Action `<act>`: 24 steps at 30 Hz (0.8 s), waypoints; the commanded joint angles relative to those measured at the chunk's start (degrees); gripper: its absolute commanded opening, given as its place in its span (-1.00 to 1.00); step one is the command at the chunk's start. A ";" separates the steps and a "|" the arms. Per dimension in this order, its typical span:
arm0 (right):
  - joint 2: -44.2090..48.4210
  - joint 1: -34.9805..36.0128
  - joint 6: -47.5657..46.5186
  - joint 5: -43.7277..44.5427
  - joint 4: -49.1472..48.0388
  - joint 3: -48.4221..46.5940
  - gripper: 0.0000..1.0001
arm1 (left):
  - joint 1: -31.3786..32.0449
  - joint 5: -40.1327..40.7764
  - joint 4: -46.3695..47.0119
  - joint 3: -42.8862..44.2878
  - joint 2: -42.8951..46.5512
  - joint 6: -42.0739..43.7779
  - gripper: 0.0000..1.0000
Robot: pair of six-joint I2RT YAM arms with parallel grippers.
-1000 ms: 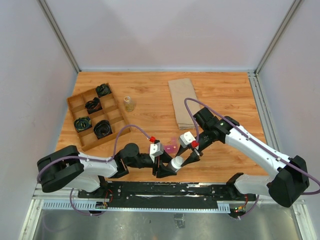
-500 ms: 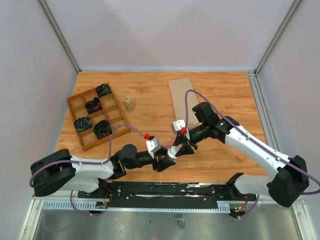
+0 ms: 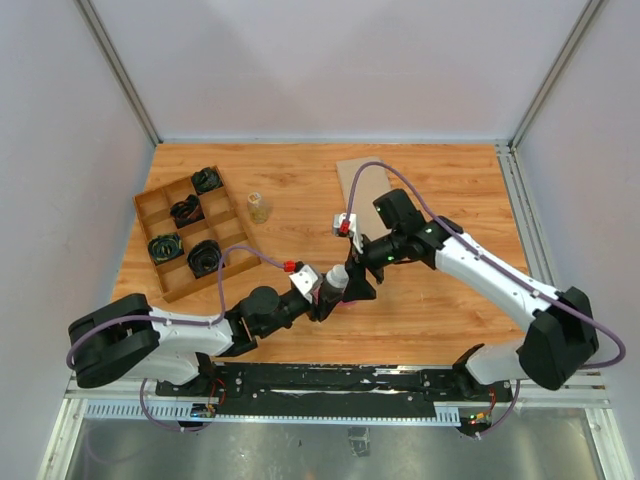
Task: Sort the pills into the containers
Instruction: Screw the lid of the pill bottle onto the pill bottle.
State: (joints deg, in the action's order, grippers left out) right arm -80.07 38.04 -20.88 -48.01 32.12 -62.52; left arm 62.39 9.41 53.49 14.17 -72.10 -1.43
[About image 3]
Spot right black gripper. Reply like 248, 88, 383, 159
341, 229, 406, 301

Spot white capped pill bottle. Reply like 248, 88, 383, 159
321, 264, 349, 292

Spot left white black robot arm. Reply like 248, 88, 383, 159
66, 285, 345, 396

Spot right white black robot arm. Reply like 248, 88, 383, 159
333, 189, 599, 400

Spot clear bottle yellow capsules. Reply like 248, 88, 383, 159
247, 192, 271, 224

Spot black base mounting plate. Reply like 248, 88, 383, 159
155, 363, 512, 410

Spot wooden compartment tray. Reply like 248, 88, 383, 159
133, 166, 261, 302

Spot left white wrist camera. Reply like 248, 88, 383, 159
285, 261, 323, 303

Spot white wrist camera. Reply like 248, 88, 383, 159
332, 213, 364, 254
285, 261, 323, 303

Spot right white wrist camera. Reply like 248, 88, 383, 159
332, 213, 364, 254

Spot black coiled cable bottom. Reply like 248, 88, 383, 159
186, 239, 224, 277

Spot grey slotted cable duct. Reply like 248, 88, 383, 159
84, 397, 461, 427

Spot black coiled cable middle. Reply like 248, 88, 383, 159
169, 194, 205, 226

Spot black coiled cable top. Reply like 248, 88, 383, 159
192, 168, 224, 195

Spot black green coiled cable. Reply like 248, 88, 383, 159
147, 232, 183, 266

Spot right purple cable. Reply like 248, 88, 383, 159
345, 161, 627, 441

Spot purple cable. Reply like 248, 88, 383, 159
345, 161, 627, 441
65, 244, 296, 434

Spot right aluminium frame post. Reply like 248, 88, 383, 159
511, 0, 612, 146

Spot aluminium frame post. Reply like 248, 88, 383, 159
511, 0, 612, 146
73, 0, 163, 147

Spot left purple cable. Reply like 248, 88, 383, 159
65, 244, 296, 434

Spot left aluminium frame post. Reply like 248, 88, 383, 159
73, 0, 163, 147

